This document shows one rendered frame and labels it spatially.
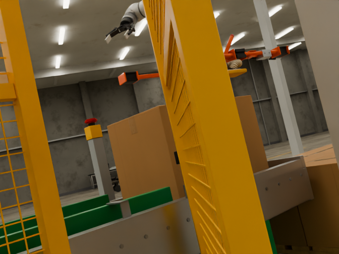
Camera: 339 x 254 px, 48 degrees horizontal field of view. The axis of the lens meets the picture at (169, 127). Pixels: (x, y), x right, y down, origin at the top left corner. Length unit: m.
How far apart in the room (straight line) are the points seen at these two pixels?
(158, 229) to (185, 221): 0.12
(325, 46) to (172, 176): 0.83
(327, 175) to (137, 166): 0.90
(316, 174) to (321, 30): 1.19
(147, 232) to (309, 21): 0.76
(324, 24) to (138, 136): 0.96
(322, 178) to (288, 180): 0.24
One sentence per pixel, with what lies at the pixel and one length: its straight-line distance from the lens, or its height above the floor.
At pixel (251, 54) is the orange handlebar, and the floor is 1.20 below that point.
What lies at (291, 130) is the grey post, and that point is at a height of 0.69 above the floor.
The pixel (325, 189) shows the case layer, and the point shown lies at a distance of 1.97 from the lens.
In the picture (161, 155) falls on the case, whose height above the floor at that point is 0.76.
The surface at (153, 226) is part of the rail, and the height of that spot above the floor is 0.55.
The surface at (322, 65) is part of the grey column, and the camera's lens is 0.87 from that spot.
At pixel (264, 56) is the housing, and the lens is 2.29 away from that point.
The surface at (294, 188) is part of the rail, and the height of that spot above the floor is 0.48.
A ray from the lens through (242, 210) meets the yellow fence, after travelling 0.48.
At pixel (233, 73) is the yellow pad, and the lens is 1.94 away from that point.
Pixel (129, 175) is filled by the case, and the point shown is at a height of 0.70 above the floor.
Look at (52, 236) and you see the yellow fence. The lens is 0.97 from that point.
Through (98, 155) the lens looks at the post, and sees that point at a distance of 2.08.
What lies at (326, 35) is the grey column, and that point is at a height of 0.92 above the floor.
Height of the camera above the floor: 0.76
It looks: 4 degrees up
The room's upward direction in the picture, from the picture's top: 13 degrees counter-clockwise
